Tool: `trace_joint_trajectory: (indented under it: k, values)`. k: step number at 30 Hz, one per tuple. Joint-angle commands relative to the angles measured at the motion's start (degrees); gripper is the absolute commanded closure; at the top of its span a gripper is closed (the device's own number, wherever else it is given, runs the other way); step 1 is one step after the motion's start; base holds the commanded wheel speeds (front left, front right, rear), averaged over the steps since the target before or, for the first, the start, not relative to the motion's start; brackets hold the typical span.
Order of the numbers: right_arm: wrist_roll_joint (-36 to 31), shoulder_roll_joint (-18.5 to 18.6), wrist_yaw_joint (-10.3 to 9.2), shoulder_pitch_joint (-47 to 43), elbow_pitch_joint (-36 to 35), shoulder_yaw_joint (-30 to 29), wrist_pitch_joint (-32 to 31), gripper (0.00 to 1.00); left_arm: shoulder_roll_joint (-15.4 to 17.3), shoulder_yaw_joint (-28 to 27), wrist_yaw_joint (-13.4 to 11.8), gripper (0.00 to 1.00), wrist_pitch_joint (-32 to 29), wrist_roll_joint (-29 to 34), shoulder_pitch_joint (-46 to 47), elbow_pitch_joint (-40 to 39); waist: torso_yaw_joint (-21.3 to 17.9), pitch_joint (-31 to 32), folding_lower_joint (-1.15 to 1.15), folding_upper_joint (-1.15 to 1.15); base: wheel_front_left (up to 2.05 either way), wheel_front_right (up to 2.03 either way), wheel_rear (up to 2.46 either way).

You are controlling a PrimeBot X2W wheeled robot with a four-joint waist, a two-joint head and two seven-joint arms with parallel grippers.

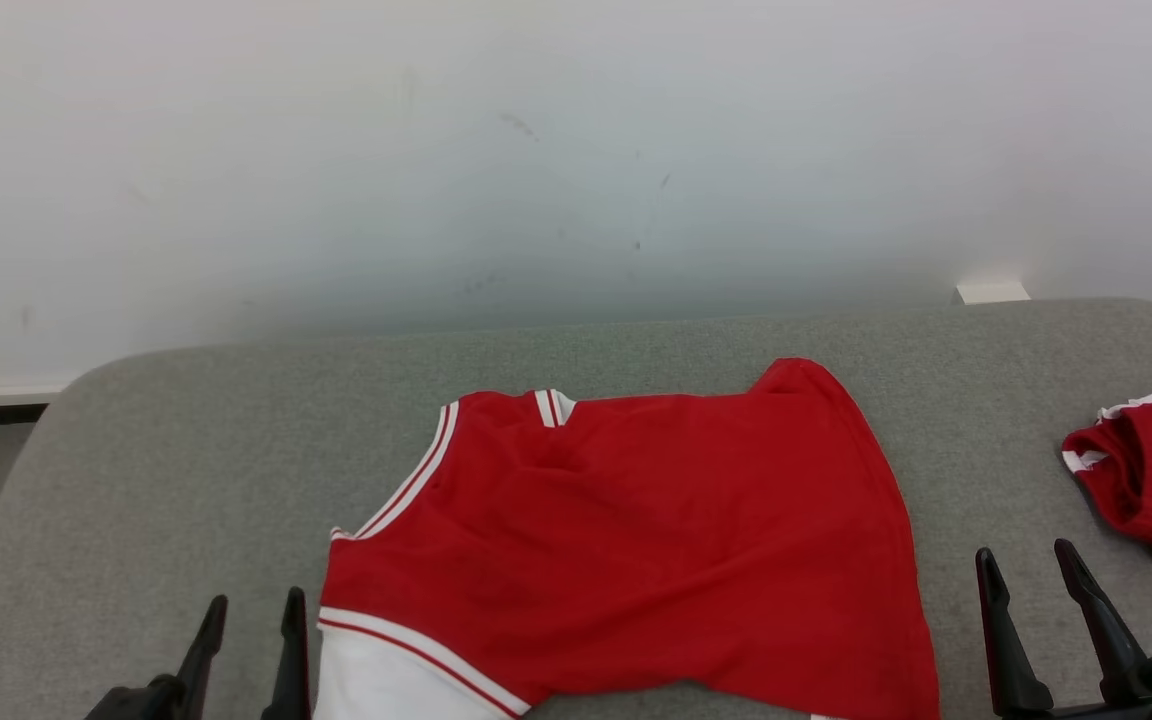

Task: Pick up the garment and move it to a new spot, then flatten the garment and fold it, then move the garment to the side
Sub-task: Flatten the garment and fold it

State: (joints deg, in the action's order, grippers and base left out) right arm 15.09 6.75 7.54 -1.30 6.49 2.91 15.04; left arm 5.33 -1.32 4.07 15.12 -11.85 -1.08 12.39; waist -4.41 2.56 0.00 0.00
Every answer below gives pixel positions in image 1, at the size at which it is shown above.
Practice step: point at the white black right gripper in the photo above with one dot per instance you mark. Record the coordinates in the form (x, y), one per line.
(1086, 712)

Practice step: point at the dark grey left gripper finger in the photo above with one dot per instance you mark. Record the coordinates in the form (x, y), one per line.
(204, 660)
(294, 670)

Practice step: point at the red basketball jersey white trim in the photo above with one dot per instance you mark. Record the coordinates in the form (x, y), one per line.
(656, 540)

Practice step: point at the small white box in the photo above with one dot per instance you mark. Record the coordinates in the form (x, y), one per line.
(991, 293)

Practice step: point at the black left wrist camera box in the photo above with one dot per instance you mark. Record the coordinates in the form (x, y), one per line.
(141, 700)

